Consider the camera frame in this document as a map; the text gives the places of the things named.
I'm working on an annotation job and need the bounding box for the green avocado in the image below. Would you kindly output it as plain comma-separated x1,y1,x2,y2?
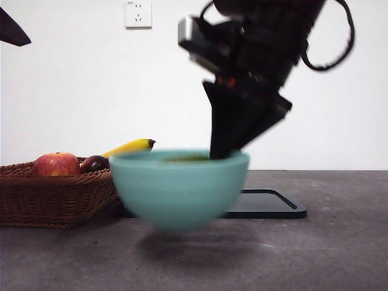
159,153,210,162

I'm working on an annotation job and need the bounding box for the teal ribbed bowl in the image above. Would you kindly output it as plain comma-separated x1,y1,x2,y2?
109,149,251,233

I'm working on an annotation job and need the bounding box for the black rectangular tray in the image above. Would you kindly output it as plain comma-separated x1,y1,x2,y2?
115,188,308,220

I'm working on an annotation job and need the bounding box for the yellow banana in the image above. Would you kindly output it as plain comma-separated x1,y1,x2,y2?
101,138,156,159

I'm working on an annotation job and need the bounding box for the dark purple plum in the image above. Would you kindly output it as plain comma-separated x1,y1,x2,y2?
79,155,110,175

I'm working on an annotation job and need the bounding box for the red apple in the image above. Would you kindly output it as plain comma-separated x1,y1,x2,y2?
33,152,81,178

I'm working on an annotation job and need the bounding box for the brown wicker basket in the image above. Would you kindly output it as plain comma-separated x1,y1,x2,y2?
0,156,122,229

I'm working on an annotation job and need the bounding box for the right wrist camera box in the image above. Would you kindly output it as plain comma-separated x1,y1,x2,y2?
178,15,243,74

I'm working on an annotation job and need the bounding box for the black looped cable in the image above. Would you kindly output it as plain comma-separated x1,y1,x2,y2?
301,0,356,72

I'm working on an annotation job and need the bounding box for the white wall power socket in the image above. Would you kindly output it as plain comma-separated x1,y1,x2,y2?
125,0,153,30

